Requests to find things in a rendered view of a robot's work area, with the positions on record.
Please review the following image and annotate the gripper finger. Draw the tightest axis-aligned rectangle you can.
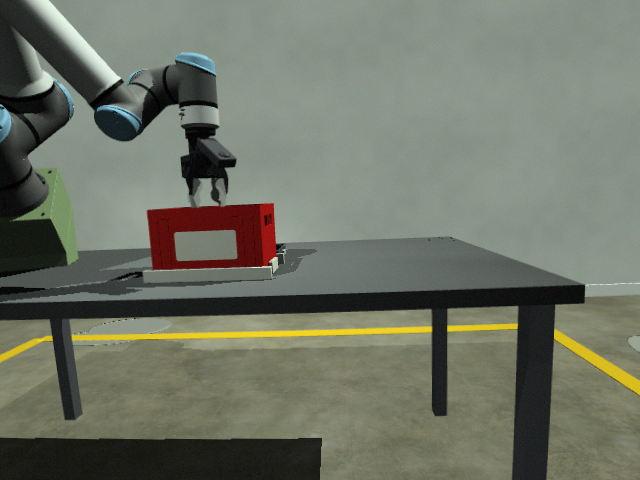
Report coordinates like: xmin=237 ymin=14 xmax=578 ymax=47
xmin=211 ymin=168 xmax=228 ymax=207
xmin=186 ymin=164 xmax=203 ymax=208

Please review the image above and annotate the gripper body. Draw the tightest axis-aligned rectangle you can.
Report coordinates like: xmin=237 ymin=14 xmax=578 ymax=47
xmin=181 ymin=127 xmax=222 ymax=179

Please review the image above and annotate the red crate with dividers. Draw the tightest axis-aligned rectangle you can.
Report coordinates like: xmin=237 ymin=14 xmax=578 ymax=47
xmin=152 ymin=203 xmax=277 ymax=270

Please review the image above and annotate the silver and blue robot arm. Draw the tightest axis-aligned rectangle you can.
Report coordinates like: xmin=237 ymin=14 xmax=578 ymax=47
xmin=0 ymin=0 xmax=219 ymax=217

